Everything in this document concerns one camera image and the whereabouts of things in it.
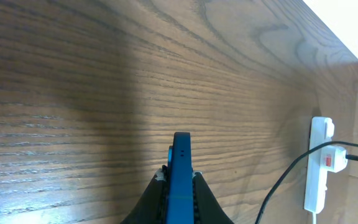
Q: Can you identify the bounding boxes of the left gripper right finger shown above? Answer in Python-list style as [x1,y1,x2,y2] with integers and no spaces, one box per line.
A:
[192,172,233,224]

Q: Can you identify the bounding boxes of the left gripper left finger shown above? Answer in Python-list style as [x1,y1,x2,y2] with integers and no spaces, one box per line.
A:
[121,169,168,224]

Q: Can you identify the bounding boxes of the blue Samsung Galaxy smartphone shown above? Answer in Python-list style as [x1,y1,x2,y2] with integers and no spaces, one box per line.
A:
[165,132,194,224]

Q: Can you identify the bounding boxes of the black USB charging cable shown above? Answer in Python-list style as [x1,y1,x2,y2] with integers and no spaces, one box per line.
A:
[254,141,358,224]

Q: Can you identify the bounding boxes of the white USB charger plug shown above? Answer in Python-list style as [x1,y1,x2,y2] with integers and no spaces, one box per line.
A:
[320,146,348,173]

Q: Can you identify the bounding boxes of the white power strip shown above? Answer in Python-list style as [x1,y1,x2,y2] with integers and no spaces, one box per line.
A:
[304,116,334,214]

